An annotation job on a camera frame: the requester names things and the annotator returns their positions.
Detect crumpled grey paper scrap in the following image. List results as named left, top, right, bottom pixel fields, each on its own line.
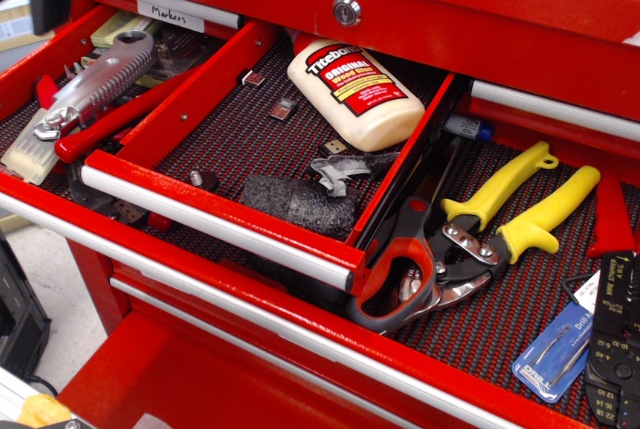
left=309, top=152, right=400, bottom=198

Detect dark blade package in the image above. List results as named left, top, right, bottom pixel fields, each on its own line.
left=136, top=25, right=225, bottom=88

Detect red plastic wedge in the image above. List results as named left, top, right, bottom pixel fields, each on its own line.
left=587, top=171, right=639, bottom=259

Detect black equipment case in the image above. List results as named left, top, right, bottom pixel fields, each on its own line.
left=1, top=234, right=51, bottom=379

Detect red tool chest cabinet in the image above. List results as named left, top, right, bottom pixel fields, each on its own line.
left=27, top=0, right=640, bottom=429

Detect red handled pliers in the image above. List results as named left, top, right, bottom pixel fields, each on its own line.
left=54, top=69, right=196, bottom=164

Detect wide open red drawer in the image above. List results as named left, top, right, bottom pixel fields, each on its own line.
left=0, top=3, right=640, bottom=429

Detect black grip tape piece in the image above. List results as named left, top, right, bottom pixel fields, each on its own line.
left=240, top=175, right=360, bottom=239

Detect black wire stripper tool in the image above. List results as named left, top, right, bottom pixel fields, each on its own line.
left=584, top=251, right=639, bottom=428

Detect black USB stick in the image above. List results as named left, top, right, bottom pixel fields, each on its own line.
left=318, top=139, right=348, bottom=157

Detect black knob with screw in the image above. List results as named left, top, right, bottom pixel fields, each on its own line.
left=189, top=170, right=219, bottom=192

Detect red black handled scissors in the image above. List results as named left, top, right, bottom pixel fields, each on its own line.
left=346, top=197, right=436, bottom=333

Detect clear plastic drill bit case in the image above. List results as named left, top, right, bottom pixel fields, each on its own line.
left=1, top=108, right=58, bottom=185

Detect small usb dongle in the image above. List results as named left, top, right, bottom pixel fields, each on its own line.
left=268, top=98, right=298, bottom=121
left=237, top=69, right=266, bottom=87

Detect green flat box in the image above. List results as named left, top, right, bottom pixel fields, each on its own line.
left=91, top=10, right=162, bottom=48

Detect small USB dongle upper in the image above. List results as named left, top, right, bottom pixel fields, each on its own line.
left=237, top=69, right=266, bottom=87

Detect small open red drawer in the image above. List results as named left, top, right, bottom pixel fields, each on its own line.
left=82, top=22, right=455, bottom=294

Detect small USB dongle middle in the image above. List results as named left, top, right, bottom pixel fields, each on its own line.
left=268, top=98, right=298, bottom=121

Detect yellow handled tin snips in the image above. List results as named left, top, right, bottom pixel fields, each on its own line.
left=418, top=141, right=601, bottom=312

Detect white Markers label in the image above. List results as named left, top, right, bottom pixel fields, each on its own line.
left=137, top=1, right=205, bottom=33

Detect Titebond wood glue bottle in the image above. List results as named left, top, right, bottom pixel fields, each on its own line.
left=287, top=29, right=425, bottom=152

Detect blue drill bit package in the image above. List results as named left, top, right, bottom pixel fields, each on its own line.
left=511, top=272, right=600, bottom=404

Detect silver cabinet lock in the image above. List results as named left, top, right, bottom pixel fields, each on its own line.
left=332, top=0, right=362, bottom=27

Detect blue capped marker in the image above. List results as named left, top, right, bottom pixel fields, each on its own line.
left=444, top=114, right=494, bottom=142

